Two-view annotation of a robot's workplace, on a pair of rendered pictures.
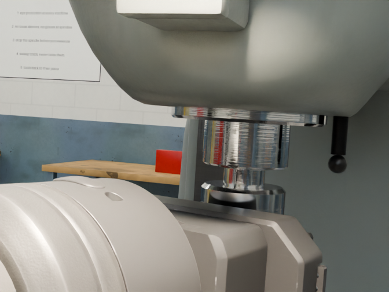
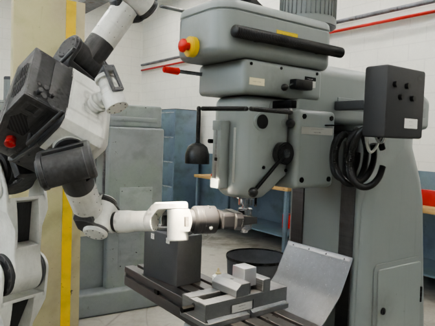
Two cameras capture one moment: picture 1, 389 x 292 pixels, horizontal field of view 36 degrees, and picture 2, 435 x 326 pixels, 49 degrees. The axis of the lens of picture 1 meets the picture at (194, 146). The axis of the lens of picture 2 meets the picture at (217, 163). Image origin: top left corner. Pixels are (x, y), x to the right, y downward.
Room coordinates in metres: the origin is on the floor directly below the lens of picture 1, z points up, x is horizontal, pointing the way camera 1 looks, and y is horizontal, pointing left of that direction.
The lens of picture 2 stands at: (-0.99, -0.84, 1.50)
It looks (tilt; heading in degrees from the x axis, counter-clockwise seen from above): 3 degrees down; 35
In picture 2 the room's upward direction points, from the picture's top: 2 degrees clockwise
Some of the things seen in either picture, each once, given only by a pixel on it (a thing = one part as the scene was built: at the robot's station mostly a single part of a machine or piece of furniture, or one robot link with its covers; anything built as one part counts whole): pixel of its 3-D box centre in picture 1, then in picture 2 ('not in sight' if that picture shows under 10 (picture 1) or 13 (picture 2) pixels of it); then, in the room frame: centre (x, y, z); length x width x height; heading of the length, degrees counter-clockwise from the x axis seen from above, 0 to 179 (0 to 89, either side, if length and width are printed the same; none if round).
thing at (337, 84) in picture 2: not in sight; (349, 99); (0.81, -0.19, 1.66); 0.80 x 0.23 x 0.20; 162
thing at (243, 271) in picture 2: not in sight; (244, 275); (0.33, -0.04, 1.05); 0.06 x 0.05 x 0.06; 74
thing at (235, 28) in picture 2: not in sight; (291, 43); (0.32, -0.18, 1.79); 0.45 x 0.04 x 0.04; 162
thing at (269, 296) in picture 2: not in sight; (236, 293); (0.30, -0.03, 0.99); 0.35 x 0.15 x 0.11; 164
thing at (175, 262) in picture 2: not in sight; (171, 252); (0.43, 0.37, 1.03); 0.22 x 0.12 x 0.20; 78
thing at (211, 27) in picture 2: not in sight; (255, 42); (0.35, -0.03, 1.81); 0.47 x 0.26 x 0.16; 162
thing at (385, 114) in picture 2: not in sight; (395, 103); (0.51, -0.44, 1.62); 0.20 x 0.09 x 0.21; 162
